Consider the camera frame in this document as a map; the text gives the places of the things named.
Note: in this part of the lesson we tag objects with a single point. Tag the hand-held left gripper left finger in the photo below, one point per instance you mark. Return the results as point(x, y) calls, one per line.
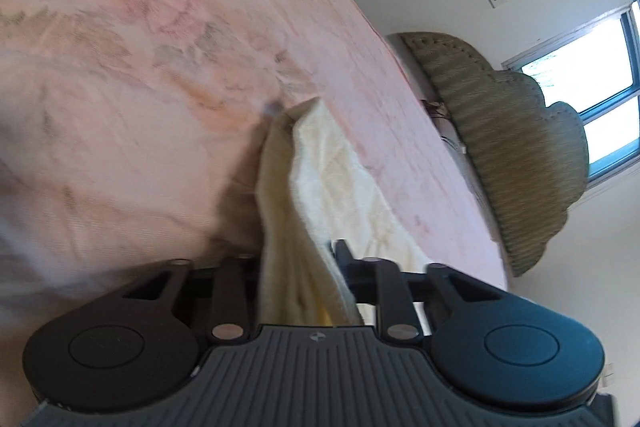
point(229, 289)

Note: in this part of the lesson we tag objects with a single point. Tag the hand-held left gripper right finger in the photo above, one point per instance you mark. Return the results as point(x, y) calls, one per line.
point(345, 259)

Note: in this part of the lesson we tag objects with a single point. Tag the cream white towel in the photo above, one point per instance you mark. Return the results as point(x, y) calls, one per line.
point(320, 157)

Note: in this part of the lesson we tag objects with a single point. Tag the grey brown pillow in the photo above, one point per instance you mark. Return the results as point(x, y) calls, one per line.
point(445, 127)

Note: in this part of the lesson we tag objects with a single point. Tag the green padded headboard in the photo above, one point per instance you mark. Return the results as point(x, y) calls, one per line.
point(500, 132)

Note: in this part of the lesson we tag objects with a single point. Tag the pink floral blanket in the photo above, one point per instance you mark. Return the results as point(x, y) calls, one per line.
point(125, 82)

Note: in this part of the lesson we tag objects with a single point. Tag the window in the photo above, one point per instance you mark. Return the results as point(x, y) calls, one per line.
point(600, 72)

